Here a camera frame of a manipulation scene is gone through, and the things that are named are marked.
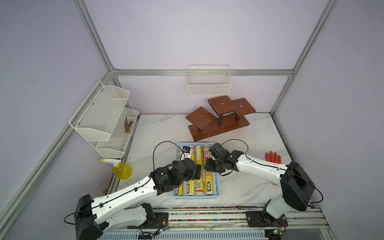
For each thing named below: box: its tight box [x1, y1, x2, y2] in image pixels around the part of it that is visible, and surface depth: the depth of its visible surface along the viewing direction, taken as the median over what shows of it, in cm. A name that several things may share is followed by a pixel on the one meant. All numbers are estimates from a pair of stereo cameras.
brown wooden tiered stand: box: [185, 96, 256, 142], surface depth 103 cm
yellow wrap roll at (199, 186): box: [195, 145, 204, 197], surface depth 81 cm
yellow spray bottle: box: [100, 158, 132, 180], surface depth 90 cm
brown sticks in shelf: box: [124, 116, 134, 133], surface depth 97 cm
